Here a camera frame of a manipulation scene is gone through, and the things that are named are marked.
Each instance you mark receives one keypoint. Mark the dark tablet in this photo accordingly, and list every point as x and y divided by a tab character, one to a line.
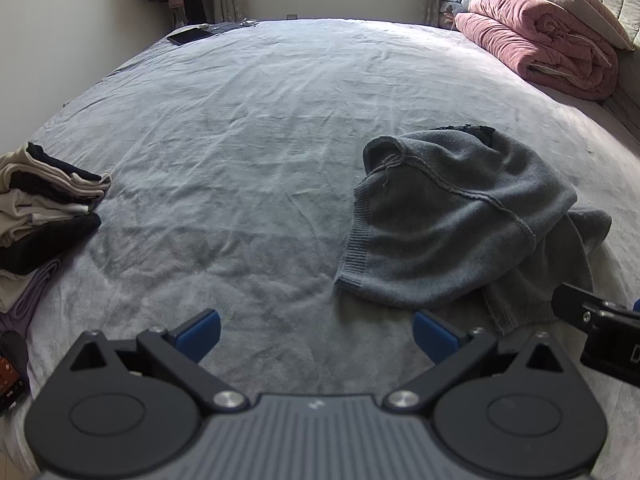
189	36

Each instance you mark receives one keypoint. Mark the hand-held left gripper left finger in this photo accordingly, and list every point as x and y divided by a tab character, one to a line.
200	332

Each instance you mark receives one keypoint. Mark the stack of folded clothes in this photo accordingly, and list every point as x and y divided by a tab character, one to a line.
40	225

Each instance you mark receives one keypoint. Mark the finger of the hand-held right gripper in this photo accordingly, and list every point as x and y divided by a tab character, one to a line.
600	330

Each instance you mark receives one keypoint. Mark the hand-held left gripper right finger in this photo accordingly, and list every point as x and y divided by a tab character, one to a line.
432	335

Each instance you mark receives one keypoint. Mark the grey knit sweater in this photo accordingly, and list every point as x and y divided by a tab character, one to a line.
450	230

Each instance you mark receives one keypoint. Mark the grey quilted headboard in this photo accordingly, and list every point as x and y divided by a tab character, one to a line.
617	5

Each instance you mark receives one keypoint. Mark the purple cloth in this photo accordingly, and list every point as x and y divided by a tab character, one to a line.
30	295

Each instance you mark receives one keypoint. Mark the black phone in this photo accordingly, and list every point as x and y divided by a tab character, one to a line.
10	375

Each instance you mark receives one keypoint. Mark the grey bed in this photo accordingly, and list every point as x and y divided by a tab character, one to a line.
225	160

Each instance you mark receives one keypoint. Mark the pink folded quilt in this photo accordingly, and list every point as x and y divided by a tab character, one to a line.
540	40

